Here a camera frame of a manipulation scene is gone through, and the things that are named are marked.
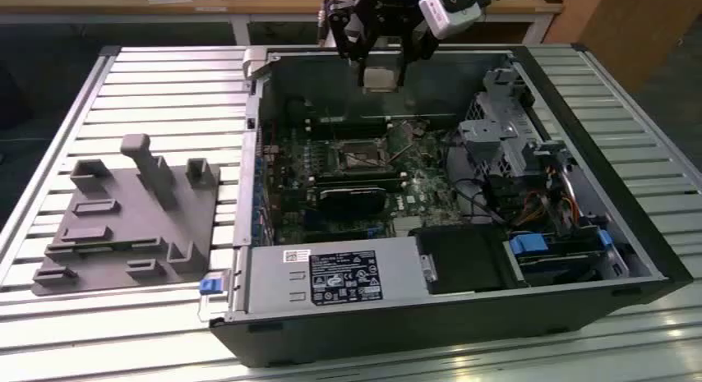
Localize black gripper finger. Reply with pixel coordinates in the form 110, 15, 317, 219
326, 0, 380, 88
395, 18, 440, 88

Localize grey case handle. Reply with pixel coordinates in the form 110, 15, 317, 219
240, 48, 280, 81

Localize wooden cabinet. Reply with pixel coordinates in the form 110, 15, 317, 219
541, 0, 702, 94

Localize silver CPU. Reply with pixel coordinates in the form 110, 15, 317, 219
361, 64, 400, 94

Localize hard disk drive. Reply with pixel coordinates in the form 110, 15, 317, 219
503, 229, 629, 288

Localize grey parts rack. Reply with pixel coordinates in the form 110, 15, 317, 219
30, 133, 224, 297

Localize wooden desk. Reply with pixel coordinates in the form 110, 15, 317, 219
0, 0, 565, 46

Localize metal wire locking lever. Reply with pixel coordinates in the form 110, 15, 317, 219
389, 129, 424, 162

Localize metal socket cover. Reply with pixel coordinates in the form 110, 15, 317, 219
383, 119, 428, 161

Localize black PC case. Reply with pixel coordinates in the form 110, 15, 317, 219
206, 44, 692, 369

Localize green motherboard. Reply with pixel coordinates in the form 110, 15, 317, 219
261, 117, 467, 246

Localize blue disk carrier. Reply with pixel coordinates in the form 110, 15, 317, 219
507, 232, 552, 260

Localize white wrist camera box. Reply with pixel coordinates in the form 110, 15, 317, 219
416, 0, 489, 40

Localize grey power supply unit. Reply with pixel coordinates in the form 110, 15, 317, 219
240, 236, 433, 313

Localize orange yellow power wires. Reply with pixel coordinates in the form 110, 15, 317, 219
513, 191, 581, 227

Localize black plastic shroud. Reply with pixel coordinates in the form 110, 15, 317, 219
413, 225, 520, 295

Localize black graphics card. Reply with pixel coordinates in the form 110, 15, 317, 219
314, 185, 388, 219

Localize long black wire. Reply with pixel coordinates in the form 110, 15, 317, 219
447, 143, 505, 225

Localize metal disk bay cage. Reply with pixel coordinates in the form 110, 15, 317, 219
457, 67, 565, 177

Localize CPU socket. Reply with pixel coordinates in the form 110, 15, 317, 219
330, 140, 391, 170

